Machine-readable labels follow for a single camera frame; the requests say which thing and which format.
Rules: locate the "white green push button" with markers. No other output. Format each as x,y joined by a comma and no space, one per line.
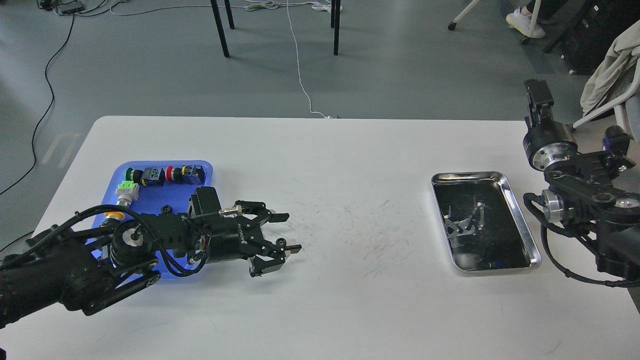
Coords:
128,192

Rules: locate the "person's white sneaker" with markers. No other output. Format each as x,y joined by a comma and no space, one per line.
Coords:
522,23

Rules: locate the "shiny metal tray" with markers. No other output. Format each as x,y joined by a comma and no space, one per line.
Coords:
482,223

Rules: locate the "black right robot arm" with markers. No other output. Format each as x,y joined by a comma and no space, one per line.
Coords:
581,201

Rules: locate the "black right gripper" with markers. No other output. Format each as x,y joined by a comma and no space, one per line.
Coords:
546,142

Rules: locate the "red push button switch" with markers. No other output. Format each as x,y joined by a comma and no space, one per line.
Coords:
186,174

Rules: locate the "blue plastic tray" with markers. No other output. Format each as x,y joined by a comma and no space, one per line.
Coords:
147,240

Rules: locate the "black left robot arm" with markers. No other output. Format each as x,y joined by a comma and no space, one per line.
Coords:
92,269

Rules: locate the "white chair with beige jacket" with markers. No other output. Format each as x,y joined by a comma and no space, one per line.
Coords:
614,85

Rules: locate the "small black gear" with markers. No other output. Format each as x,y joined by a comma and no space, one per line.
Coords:
281,242
166,210

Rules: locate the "yellow push button switch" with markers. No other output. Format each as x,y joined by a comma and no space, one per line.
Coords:
115,216

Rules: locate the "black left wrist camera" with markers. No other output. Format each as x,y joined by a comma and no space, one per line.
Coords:
204,200

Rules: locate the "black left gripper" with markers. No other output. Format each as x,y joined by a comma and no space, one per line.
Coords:
230,239

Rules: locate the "green push button switch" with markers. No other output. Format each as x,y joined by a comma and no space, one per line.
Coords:
149,177

